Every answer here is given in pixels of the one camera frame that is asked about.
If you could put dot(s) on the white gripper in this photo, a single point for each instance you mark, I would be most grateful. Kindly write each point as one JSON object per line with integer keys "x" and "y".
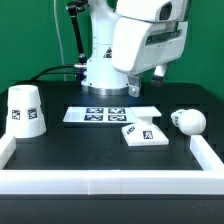
{"x": 139, "y": 46}

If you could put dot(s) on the white lamp base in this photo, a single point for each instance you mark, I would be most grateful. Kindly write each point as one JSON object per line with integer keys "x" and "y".
{"x": 143, "y": 132}

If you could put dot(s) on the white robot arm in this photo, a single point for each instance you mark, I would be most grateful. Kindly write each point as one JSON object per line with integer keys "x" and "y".
{"x": 102, "y": 78}

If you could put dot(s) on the white lamp shade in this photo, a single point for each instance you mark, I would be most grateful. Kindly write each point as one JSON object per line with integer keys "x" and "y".
{"x": 24, "y": 118}

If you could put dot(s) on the white marker board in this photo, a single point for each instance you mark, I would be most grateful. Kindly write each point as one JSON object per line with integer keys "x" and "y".
{"x": 99, "y": 115}

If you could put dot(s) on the white U-shaped fence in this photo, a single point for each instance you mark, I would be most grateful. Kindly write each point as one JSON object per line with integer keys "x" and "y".
{"x": 209, "y": 180}

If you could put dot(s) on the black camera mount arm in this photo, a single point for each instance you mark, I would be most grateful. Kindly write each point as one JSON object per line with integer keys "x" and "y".
{"x": 74, "y": 8}

